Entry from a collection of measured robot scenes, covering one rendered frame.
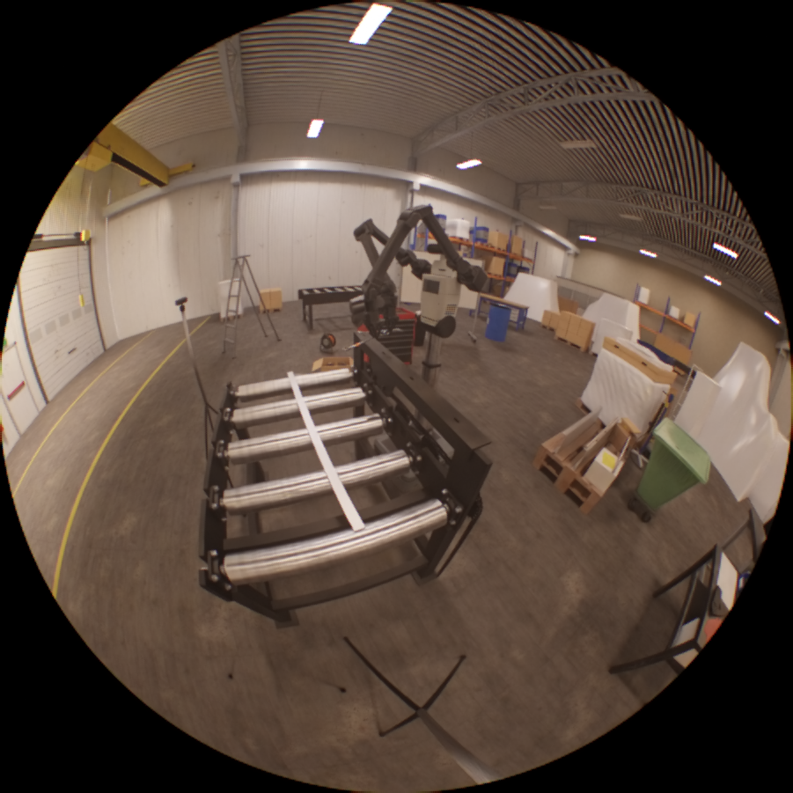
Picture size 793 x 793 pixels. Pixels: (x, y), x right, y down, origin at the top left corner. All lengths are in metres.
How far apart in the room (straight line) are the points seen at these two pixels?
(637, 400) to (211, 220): 13.01
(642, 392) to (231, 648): 4.58
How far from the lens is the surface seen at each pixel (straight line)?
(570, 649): 2.09
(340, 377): 1.72
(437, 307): 1.51
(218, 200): 11.71
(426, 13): 7.96
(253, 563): 0.87
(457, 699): 1.76
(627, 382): 3.81
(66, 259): 11.86
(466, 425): 0.86
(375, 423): 1.25
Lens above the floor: 1.66
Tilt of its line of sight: 31 degrees down
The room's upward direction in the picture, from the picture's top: 5 degrees clockwise
